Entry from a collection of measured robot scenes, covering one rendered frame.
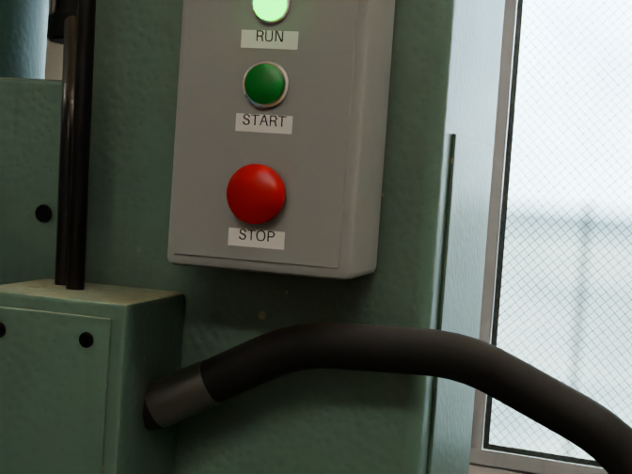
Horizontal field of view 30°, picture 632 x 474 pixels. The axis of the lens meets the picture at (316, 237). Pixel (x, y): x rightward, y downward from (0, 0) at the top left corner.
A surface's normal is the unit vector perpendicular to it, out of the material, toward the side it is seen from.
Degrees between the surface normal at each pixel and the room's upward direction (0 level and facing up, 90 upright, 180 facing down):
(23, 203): 90
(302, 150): 90
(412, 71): 90
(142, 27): 90
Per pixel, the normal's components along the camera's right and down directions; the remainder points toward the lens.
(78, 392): -0.27, 0.04
